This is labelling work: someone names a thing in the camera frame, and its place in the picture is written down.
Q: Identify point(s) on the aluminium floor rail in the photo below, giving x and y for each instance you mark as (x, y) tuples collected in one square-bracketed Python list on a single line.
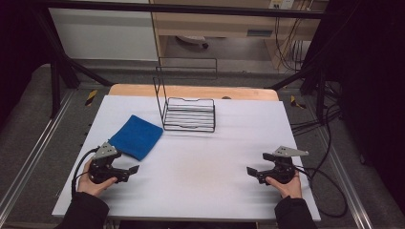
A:
[(345, 181), (38, 149)]

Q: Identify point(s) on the white power strip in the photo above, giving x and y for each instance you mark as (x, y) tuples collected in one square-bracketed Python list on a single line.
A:
[(281, 4)]

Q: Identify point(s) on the black metal frame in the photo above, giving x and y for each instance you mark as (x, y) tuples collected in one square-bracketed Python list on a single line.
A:
[(191, 8)]

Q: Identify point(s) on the black curtain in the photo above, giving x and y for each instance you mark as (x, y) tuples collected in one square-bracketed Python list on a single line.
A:
[(19, 47), (372, 79)]

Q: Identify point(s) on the yellow black tape strip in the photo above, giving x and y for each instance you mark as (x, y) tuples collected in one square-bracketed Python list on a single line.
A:
[(91, 97), (296, 102)]

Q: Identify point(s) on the office chair base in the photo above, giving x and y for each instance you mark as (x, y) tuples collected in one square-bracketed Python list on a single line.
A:
[(192, 39)]

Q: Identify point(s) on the white cabinet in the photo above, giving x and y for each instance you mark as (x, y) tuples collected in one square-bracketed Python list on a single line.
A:
[(102, 35)]

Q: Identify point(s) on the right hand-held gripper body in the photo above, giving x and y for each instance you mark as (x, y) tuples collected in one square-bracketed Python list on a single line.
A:
[(282, 168)]

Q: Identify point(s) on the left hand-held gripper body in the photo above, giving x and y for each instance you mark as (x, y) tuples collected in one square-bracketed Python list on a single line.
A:
[(101, 170)]

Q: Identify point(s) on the blue towel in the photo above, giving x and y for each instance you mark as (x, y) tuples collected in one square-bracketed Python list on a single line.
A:
[(137, 136)]

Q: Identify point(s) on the white table cover board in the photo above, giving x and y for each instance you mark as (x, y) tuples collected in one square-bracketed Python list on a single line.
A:
[(197, 178)]

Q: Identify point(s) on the light wooden desk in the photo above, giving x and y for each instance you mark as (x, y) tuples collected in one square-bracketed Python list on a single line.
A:
[(216, 24)]

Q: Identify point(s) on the person's left hand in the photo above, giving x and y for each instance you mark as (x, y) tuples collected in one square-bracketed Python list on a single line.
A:
[(91, 187)]

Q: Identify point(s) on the wooden table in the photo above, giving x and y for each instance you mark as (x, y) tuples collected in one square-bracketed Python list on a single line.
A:
[(191, 91)]

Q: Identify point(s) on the person's right hand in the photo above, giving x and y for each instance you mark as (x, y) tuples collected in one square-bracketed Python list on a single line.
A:
[(289, 189)]

